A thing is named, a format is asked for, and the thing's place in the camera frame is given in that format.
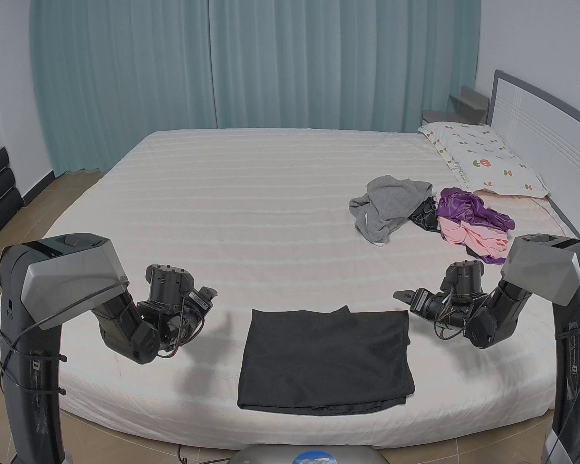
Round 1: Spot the black T-shirt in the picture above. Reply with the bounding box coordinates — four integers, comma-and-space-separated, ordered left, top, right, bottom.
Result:
237, 306, 416, 415

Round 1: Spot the bed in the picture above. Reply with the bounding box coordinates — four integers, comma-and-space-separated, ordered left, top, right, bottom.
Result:
0, 70, 580, 450

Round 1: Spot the blue-green curtain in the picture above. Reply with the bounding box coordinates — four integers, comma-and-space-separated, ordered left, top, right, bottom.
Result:
29, 0, 219, 177
208, 0, 481, 134

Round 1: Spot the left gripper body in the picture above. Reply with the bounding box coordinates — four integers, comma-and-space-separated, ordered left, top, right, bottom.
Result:
179, 288, 213, 339

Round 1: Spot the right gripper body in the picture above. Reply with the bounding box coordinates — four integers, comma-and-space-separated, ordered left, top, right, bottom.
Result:
410, 288, 448, 322

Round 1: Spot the white printed pillow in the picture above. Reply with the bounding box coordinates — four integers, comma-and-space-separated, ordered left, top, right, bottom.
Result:
418, 122, 551, 198

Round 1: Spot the pink garment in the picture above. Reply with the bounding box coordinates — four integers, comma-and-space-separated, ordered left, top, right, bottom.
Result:
438, 217, 509, 260

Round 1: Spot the black garment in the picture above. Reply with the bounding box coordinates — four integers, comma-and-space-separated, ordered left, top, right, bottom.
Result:
409, 197, 440, 233

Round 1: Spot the purple garment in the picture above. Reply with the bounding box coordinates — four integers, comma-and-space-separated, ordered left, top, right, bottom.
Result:
437, 188, 516, 266

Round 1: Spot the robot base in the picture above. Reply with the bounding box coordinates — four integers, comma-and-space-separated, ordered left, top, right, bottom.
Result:
227, 444, 382, 464

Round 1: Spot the grey bedside table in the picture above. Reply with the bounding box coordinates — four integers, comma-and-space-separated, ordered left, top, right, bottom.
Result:
421, 86, 490, 125

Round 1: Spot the grey garment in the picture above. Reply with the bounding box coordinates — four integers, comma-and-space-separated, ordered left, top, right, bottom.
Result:
349, 174, 434, 247

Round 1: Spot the black cable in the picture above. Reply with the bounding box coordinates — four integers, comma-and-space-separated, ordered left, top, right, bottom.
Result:
176, 445, 233, 464

